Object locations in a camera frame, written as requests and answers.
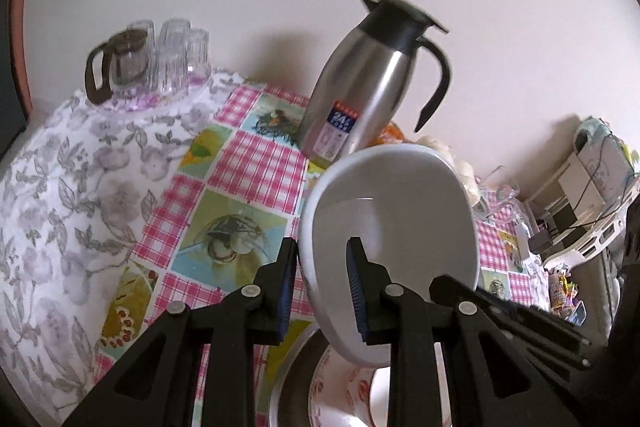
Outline white plastic tray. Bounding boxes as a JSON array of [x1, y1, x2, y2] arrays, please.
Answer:
[[107, 67, 216, 112]]

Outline large steel basin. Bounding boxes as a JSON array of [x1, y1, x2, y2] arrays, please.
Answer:
[[267, 322, 331, 427]]

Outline bag of white buns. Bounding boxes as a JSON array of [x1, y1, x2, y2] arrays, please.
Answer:
[[417, 134, 476, 202]]

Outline pink checked tablecloth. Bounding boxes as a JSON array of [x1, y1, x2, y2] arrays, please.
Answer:
[[92, 84, 551, 427]]

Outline colourful snack packets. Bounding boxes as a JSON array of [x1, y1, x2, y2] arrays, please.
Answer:
[[547, 264, 588, 325]]

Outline white plastic rack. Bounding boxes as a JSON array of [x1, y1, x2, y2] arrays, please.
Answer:
[[525, 117, 640, 268]]

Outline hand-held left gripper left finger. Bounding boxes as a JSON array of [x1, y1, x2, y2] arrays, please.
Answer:
[[62, 237, 301, 427]]

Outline small white bowl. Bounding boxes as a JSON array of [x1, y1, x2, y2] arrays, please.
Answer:
[[369, 364, 393, 427]]

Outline reddish wooden chair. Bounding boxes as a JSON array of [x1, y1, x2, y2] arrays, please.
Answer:
[[10, 0, 33, 118]]

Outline orange snack packet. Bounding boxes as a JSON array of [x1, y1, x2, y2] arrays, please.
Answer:
[[375, 122, 408, 148]]

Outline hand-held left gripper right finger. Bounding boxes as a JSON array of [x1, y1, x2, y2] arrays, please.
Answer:
[[346, 236, 566, 427]]

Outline clear ribbed drinking glass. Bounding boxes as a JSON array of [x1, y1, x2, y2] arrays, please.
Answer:
[[159, 19, 192, 95], [127, 19, 157, 58], [186, 28, 211, 80]]

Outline stainless steel thermos jug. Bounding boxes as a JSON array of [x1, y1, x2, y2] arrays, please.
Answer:
[[298, 0, 452, 162]]

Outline white square bowl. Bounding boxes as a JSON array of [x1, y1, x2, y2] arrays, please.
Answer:
[[298, 144, 480, 368]]

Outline clear glass mug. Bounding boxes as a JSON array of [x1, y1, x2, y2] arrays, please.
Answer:
[[475, 164, 521, 220]]

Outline small white bottle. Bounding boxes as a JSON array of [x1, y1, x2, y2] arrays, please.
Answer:
[[515, 222, 533, 268]]

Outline strawberry print bowl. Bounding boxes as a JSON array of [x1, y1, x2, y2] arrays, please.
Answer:
[[307, 342, 391, 427]]

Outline grey floral cloth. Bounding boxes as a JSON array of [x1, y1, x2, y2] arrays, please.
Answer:
[[0, 69, 246, 413]]

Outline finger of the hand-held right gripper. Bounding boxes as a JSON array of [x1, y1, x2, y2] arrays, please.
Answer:
[[492, 313, 593, 373], [429, 276, 596, 348]]

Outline glass pot with black handle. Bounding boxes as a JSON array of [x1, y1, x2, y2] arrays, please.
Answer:
[[85, 31, 151, 105]]

